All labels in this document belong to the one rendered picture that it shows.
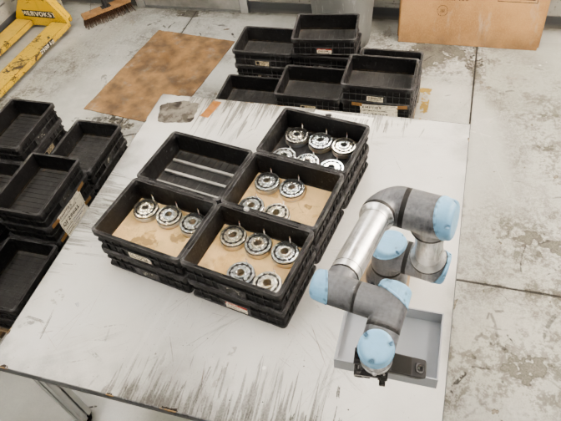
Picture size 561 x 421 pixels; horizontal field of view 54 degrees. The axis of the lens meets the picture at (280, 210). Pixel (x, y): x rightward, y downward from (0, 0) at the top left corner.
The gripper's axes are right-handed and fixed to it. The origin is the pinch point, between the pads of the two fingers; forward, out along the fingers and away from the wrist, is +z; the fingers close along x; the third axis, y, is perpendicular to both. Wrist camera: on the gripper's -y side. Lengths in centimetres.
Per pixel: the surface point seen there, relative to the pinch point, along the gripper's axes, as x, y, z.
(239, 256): -39, 57, 38
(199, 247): -38, 71, 33
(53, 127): -123, 203, 100
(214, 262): -35, 65, 37
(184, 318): -14, 75, 44
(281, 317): -18, 37, 38
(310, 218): -59, 33, 45
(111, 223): -45, 110, 36
